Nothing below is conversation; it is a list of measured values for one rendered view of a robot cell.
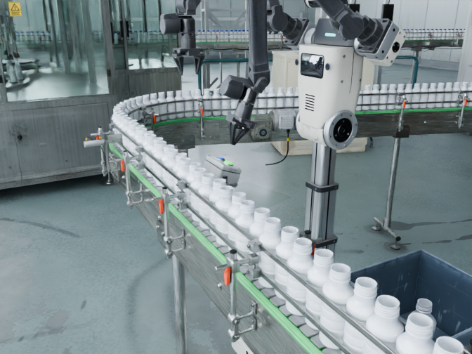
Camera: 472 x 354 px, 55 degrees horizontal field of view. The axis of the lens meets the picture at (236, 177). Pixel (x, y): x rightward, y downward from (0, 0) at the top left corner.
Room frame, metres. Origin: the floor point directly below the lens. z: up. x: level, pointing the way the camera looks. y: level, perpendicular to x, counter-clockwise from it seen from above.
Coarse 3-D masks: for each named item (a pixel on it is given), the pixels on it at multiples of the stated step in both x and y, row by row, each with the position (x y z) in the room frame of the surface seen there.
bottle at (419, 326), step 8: (408, 320) 0.59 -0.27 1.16; (416, 320) 0.60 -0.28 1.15; (424, 320) 0.59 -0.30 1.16; (432, 320) 0.58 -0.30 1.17; (408, 328) 0.58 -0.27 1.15; (416, 328) 0.57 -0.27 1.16; (424, 328) 0.57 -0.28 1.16; (432, 328) 0.57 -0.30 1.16; (400, 336) 0.59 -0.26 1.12; (408, 336) 0.58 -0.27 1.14; (416, 336) 0.57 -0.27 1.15; (424, 336) 0.57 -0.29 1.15; (400, 344) 0.58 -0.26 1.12; (408, 344) 0.57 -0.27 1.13; (416, 344) 0.57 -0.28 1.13; (424, 344) 0.56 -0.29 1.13; (432, 344) 0.57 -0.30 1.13; (400, 352) 0.57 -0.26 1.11; (408, 352) 0.56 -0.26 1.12; (416, 352) 0.56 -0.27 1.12; (424, 352) 0.56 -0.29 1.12; (432, 352) 0.56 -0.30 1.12
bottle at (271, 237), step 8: (264, 224) 0.94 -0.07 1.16; (272, 224) 0.92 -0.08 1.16; (280, 224) 0.94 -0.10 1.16; (264, 232) 0.94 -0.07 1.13; (272, 232) 0.92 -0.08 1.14; (264, 240) 0.92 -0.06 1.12; (272, 240) 0.92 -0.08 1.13; (280, 240) 0.92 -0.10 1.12; (272, 248) 0.91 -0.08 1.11; (264, 256) 0.92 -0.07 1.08; (264, 264) 0.92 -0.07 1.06; (272, 264) 0.91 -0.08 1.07; (264, 272) 0.92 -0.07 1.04; (272, 272) 0.91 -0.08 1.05; (264, 280) 0.92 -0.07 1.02; (272, 288) 0.91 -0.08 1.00
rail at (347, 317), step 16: (176, 176) 1.39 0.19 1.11; (192, 192) 1.27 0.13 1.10; (192, 208) 1.28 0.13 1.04; (208, 224) 1.18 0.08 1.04; (224, 240) 1.08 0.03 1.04; (240, 256) 1.01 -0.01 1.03; (272, 256) 0.88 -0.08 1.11; (288, 272) 0.82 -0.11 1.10; (352, 320) 0.65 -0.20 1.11; (400, 320) 0.65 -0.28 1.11; (368, 336) 0.62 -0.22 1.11; (384, 352) 0.58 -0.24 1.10
